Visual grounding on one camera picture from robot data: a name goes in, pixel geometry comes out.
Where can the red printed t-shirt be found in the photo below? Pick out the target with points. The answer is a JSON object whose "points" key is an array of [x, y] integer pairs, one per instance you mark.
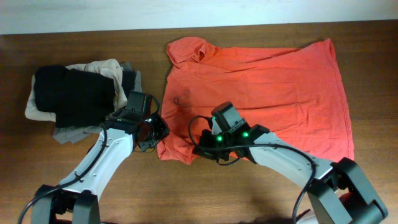
{"points": [[297, 93]]}

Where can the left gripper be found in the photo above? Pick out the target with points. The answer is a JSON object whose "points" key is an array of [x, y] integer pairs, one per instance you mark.
{"points": [[163, 129]]}

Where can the beige folded garment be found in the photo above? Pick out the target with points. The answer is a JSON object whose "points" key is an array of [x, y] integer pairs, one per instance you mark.
{"points": [[109, 68]]}

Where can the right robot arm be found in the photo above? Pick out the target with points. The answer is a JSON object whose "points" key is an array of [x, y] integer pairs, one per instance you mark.
{"points": [[332, 192]]}

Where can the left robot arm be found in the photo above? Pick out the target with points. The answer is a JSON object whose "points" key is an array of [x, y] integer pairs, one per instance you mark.
{"points": [[80, 191]]}

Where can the black folded garment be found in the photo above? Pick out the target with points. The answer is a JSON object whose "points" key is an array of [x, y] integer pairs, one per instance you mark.
{"points": [[76, 97]]}

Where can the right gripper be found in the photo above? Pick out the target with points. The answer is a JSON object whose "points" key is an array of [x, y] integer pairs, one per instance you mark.
{"points": [[204, 139]]}

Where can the grey folded garment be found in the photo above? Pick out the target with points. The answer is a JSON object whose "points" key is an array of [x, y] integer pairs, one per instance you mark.
{"points": [[132, 80]]}

